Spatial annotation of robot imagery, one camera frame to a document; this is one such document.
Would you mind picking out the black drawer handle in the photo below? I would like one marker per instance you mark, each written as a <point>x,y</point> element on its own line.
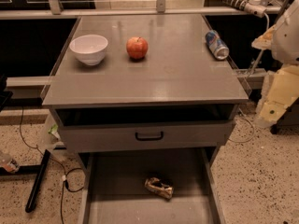
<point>149,137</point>

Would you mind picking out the black metal floor stand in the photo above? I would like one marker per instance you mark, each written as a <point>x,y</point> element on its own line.
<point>38,171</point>

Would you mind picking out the red apple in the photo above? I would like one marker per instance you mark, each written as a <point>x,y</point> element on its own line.
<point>137,47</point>

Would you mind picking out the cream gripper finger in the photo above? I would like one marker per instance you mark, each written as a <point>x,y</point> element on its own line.
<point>278,95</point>
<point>264,41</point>

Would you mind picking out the grey top drawer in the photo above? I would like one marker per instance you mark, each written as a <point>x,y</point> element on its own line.
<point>145,127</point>

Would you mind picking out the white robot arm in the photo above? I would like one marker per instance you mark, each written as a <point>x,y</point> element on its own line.
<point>282,39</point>

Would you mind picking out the white striped tube device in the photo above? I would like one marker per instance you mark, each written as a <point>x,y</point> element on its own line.
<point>248,6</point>

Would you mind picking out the grey drawer cabinet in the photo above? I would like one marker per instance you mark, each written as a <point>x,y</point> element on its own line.
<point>178,69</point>

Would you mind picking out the blue soda can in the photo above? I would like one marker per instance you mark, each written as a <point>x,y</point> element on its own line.
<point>217,47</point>

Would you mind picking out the open grey middle drawer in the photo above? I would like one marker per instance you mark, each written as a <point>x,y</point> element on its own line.
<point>114,191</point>

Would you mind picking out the clear plastic bag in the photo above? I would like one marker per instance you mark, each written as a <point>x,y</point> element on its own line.
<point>51,141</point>

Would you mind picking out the white ceramic bowl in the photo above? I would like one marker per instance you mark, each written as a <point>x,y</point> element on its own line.
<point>89,49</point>

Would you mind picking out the crushed orange can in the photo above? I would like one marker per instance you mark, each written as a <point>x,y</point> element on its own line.
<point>156,186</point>

